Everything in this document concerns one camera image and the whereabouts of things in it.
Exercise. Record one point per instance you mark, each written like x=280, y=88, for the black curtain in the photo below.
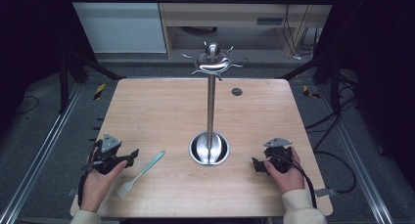
x=378, y=70
x=29, y=54

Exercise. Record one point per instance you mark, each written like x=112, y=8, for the grey table clamp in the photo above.
x=325, y=192

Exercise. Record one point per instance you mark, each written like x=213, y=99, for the black metal stand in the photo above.
x=65, y=80
x=334, y=87

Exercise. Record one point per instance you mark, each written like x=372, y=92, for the person's right hand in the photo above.
x=288, y=181

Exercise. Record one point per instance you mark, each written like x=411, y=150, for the steel utensil stand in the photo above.
x=210, y=113

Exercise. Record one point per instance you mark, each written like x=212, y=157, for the aluminium floor rail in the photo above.
x=359, y=158
x=39, y=155

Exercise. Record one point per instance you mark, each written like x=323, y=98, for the white cabinet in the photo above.
x=120, y=28

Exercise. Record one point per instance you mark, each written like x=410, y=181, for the light wooden desk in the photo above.
x=228, y=18

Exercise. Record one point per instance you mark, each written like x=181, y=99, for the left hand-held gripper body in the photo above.
x=109, y=145

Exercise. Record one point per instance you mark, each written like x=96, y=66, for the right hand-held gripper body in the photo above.
x=278, y=155

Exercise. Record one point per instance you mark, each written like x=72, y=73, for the person's left hand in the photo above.
x=98, y=188

